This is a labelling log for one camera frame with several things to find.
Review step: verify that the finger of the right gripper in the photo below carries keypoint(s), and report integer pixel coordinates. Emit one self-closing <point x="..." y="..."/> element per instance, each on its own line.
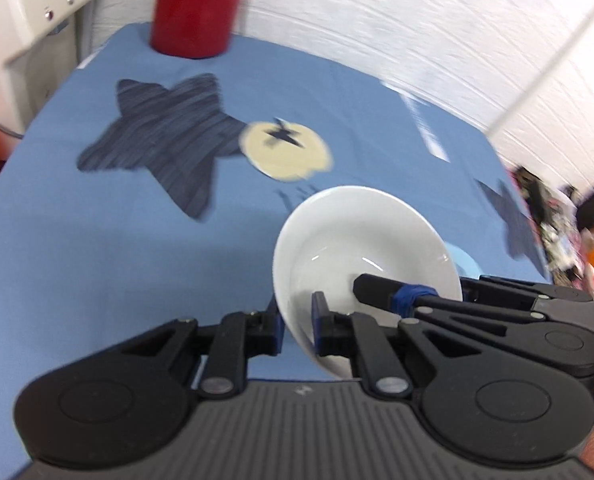
<point x="389" y="295"/>

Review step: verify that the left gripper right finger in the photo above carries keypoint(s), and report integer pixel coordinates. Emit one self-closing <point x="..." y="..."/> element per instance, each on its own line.
<point x="360" y="339"/>

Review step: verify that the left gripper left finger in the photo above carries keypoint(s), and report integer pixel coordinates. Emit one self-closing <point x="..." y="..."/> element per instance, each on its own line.
<point x="229" y="345"/>

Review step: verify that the white bowl red pattern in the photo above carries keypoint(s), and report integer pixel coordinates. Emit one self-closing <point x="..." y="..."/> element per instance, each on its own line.
<point x="337" y="235"/>

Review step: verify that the blue patterned tablecloth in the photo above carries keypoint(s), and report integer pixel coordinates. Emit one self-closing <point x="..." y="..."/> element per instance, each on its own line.
<point x="88" y="259"/>

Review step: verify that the red thermos jug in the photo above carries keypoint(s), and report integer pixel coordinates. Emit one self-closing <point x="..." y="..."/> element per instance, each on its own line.
<point x="193" y="28"/>

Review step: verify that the white water dispenser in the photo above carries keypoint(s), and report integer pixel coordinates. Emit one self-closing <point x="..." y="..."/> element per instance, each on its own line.
<point x="37" y="54"/>

